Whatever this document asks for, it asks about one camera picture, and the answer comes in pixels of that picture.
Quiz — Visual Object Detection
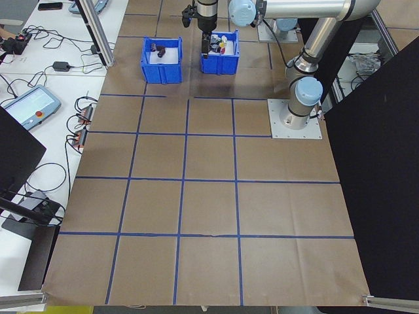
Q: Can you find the blue plastic button bin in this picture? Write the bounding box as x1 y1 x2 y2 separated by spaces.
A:
200 29 241 75

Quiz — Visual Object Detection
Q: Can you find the blue plastic battery bin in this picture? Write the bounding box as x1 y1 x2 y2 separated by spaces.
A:
140 36 183 85

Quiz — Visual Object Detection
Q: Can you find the white foam battery bin liner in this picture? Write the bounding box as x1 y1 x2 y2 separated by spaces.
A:
145 44 181 65

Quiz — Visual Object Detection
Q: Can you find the dark grey box device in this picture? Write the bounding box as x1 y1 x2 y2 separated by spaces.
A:
18 190 49 215

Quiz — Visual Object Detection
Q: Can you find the white foam button bin liner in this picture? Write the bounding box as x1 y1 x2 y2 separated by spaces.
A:
209 32 237 56

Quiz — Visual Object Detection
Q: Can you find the blue grey teach pendant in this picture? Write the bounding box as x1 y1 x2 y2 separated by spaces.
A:
0 84 63 132
67 0 109 14

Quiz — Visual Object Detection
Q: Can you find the black orange USB hub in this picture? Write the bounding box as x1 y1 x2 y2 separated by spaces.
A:
72 128 89 152
76 103 96 124

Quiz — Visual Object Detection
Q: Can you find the black smartphone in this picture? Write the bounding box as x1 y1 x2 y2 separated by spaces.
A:
37 1 64 11

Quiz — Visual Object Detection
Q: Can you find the white crumpled plastic sheet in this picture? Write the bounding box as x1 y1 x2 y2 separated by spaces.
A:
349 52 384 77

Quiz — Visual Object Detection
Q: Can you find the black red electronic device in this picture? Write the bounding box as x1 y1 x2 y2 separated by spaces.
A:
2 32 33 56

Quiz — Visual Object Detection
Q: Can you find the black monitor panel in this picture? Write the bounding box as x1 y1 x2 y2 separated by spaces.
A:
0 105 47 199

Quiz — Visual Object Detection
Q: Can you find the black flat panel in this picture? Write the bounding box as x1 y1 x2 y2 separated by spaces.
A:
17 225 62 292

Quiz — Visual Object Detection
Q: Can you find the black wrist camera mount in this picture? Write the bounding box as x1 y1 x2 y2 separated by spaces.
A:
181 4 194 27

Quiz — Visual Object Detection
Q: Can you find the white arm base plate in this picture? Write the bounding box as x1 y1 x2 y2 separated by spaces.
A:
267 98 323 140
257 19 301 43

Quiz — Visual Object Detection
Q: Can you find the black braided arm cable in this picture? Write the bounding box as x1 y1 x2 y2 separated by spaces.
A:
261 18 297 69

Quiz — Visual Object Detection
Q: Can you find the aluminium camera stand post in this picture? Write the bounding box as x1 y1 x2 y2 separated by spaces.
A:
72 0 116 69

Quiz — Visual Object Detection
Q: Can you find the aluminium frame bar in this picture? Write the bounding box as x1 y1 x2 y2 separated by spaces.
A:
0 292 49 312
372 9 401 58
361 293 419 309

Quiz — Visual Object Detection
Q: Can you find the black frame cover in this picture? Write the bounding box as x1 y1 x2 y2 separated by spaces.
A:
312 0 419 304

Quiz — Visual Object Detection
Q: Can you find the black stand base plate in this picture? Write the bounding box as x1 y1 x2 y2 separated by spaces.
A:
0 216 37 243

